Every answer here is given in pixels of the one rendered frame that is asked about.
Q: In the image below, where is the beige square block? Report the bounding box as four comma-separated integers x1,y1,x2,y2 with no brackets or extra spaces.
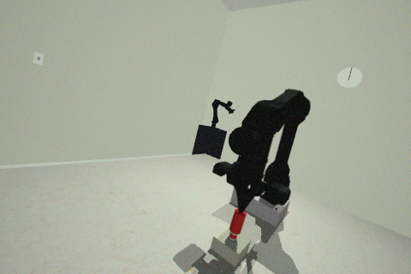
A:
211,226,250,267

